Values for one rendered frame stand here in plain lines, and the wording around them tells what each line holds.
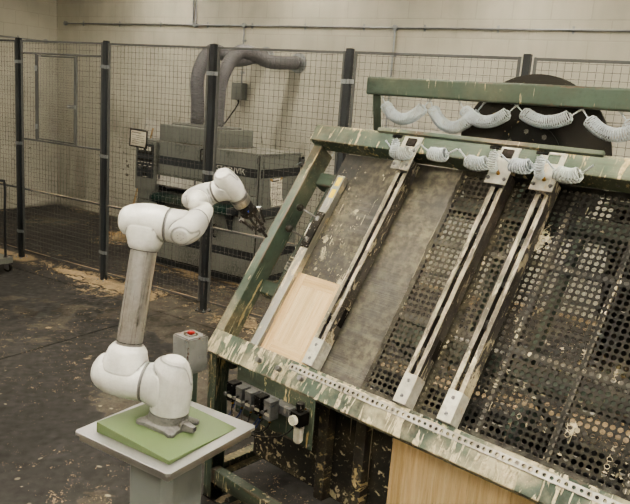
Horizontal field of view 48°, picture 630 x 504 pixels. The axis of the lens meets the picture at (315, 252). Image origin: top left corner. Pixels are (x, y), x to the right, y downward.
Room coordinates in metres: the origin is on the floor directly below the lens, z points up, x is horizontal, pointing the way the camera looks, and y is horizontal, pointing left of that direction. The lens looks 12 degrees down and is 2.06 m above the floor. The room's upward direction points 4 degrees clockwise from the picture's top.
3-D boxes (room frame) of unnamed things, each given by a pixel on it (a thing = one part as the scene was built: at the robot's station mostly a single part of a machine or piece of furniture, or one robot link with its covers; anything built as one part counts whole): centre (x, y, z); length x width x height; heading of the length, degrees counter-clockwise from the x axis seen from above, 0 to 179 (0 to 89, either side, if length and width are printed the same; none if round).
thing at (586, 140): (3.50, -0.99, 1.85); 0.80 x 0.06 x 0.80; 48
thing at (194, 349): (3.19, 0.55, 0.84); 0.12 x 0.12 x 0.18; 48
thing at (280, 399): (2.95, 0.18, 0.69); 0.50 x 0.14 x 0.24; 48
